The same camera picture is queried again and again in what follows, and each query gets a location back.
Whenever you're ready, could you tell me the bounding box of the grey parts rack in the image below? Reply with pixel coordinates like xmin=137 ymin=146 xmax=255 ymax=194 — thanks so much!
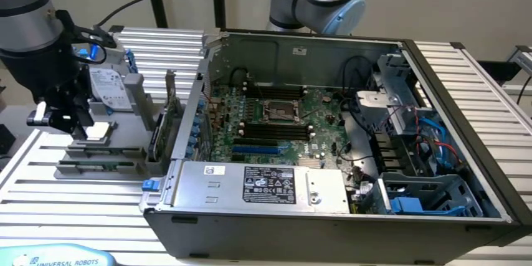
xmin=53 ymin=72 xmax=186 ymax=183

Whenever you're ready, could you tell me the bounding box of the grey blue disk bay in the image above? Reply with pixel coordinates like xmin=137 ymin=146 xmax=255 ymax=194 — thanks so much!
xmin=374 ymin=171 xmax=487 ymax=218

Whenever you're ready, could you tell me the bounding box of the wrist camera with black bracket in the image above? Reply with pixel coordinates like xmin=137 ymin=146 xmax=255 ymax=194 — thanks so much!
xmin=55 ymin=9 xmax=126 ymax=64

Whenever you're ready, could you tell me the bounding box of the red wire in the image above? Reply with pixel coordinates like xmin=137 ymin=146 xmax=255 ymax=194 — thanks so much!
xmin=429 ymin=140 xmax=461 ymax=169

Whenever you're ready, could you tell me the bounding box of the blue expansion slot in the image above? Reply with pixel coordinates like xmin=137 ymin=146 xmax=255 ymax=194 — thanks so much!
xmin=230 ymin=145 xmax=279 ymax=157

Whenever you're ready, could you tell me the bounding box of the graphics card with metal bracket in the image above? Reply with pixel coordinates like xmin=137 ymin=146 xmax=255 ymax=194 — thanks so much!
xmin=146 ymin=69 xmax=183 ymax=163

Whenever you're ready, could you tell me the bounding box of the silver power supply unit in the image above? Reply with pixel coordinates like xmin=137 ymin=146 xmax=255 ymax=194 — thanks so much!
xmin=159 ymin=160 xmax=350 ymax=214

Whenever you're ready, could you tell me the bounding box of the grey metal rail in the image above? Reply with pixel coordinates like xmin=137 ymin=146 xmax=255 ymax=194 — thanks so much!
xmin=503 ymin=44 xmax=532 ymax=74

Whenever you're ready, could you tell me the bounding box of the black fan shroud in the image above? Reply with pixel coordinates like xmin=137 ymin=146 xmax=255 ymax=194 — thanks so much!
xmin=367 ymin=131 xmax=418 ymax=174

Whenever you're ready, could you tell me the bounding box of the black power cable loop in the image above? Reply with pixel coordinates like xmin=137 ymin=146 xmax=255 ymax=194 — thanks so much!
xmin=341 ymin=55 xmax=377 ymax=95

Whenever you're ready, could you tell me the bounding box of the silver CPU chip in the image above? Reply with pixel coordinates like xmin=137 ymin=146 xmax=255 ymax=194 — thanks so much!
xmin=82 ymin=121 xmax=115 ymax=142

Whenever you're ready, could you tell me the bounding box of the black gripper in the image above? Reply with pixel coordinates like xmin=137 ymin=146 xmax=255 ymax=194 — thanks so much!
xmin=0 ymin=37 xmax=95 ymax=138

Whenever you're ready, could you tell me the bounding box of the blue power supply latch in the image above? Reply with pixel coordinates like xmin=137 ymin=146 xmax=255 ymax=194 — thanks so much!
xmin=141 ymin=178 xmax=162 ymax=192

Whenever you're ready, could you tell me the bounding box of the CPU socket with metal frame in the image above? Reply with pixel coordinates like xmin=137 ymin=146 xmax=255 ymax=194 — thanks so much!
xmin=253 ymin=98 xmax=307 ymax=123

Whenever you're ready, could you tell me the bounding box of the black open PC case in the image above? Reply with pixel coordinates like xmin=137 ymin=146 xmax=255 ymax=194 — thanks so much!
xmin=139 ymin=27 xmax=532 ymax=263

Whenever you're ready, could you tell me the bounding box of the black box on desk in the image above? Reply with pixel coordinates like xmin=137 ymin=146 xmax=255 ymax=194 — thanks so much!
xmin=475 ymin=59 xmax=521 ymax=87

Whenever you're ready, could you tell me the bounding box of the green motherboard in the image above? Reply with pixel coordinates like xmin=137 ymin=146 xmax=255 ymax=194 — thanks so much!
xmin=202 ymin=85 xmax=369 ymax=188

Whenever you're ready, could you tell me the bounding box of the blue disk caddy rail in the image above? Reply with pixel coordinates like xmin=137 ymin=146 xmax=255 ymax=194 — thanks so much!
xmin=122 ymin=48 xmax=139 ymax=76

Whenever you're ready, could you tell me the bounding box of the metal disk bay cage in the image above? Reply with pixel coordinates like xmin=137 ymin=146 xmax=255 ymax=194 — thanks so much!
xmin=354 ymin=53 xmax=435 ymax=135

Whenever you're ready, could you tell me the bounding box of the green RAM stick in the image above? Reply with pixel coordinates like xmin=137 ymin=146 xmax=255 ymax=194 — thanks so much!
xmin=57 ymin=159 xmax=135 ymax=172
xmin=65 ymin=146 xmax=146 ymax=159

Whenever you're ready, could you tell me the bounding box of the blue wire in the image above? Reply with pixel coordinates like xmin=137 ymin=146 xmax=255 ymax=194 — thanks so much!
xmin=418 ymin=115 xmax=449 ymax=153

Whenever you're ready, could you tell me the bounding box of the short black cable loop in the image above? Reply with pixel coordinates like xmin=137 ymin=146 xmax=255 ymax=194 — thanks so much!
xmin=230 ymin=67 xmax=249 ymax=88

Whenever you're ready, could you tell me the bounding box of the silver hard disk white label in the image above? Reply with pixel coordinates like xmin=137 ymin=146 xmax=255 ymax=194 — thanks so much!
xmin=85 ymin=65 xmax=130 ymax=112

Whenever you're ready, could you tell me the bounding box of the long black expansion slot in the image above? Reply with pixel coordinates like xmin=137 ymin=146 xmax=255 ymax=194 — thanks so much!
xmin=230 ymin=137 xmax=279 ymax=149

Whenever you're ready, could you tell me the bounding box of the light blue robot joint cap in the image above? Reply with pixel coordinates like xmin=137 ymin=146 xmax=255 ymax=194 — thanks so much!
xmin=0 ymin=242 xmax=119 ymax=266

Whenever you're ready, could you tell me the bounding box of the silver chipset heatsink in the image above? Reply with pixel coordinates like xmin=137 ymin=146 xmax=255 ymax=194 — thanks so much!
xmin=295 ymin=157 xmax=325 ymax=169

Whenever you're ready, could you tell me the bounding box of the black RAM slot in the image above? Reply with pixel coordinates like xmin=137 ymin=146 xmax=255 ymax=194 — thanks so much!
xmin=245 ymin=94 xmax=307 ymax=100
xmin=237 ymin=125 xmax=314 ymax=133
xmin=237 ymin=130 xmax=314 ymax=137
xmin=245 ymin=91 xmax=307 ymax=97
xmin=245 ymin=84 xmax=307 ymax=90
xmin=245 ymin=88 xmax=307 ymax=93
xmin=237 ymin=133 xmax=314 ymax=141
xmin=237 ymin=121 xmax=314 ymax=129

